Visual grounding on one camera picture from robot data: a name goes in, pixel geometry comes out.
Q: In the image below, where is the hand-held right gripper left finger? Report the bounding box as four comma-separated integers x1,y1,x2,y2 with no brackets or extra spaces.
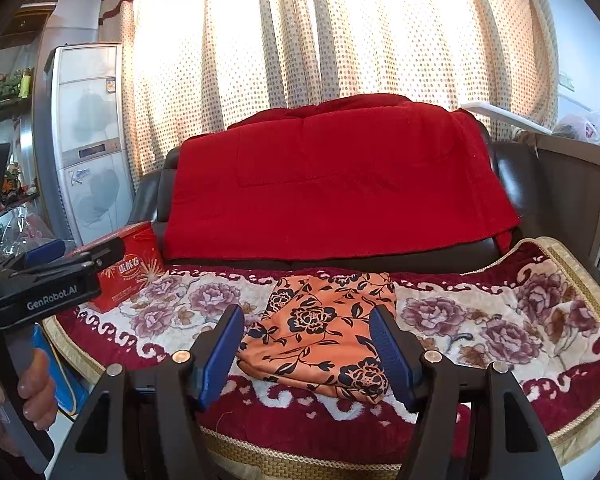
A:
62,304,246,480

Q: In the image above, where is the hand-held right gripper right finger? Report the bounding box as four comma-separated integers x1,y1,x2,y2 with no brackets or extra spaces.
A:
369,305,566,480

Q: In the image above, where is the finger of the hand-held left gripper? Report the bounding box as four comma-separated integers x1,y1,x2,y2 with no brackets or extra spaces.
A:
30,236,127,281
0,238,67,273

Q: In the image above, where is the orange floral cloth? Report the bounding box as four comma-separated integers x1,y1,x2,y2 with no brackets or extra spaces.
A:
236,272,398,406

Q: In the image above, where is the person's left hand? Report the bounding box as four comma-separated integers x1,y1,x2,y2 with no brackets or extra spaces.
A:
0,349,57,461

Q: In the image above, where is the clear plastic bag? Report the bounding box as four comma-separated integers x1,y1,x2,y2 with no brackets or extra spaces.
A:
0,207,56,261

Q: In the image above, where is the red cardboard box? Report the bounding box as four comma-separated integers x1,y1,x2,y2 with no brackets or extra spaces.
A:
75,221,167,315

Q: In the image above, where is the blue bag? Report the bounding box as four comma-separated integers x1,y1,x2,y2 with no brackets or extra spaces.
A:
32,325,88,418

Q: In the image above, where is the floral plush blanket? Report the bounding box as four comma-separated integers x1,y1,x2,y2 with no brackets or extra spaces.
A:
42,236,600,476

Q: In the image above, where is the white standing air conditioner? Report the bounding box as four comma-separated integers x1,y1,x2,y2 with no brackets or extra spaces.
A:
45,42,136,248

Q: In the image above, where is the glass display cabinet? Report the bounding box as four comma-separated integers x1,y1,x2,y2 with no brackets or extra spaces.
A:
0,0,61,241

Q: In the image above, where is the red blanket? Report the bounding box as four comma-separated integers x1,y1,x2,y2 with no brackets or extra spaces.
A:
162,94,522,261

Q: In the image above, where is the dark leather sofa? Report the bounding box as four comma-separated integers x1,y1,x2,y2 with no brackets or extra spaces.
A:
127,125,546,273

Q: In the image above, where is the white board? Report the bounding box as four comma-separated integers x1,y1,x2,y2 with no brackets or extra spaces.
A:
460,101,553,136

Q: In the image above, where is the white plastic bag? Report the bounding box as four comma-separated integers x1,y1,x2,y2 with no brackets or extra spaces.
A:
555,87,600,147

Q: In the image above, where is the dotted beige curtain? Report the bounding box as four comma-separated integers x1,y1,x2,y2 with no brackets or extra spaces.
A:
100,0,561,196

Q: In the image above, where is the beige wooden bed frame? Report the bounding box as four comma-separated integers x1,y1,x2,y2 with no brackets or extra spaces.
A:
530,132,600,273

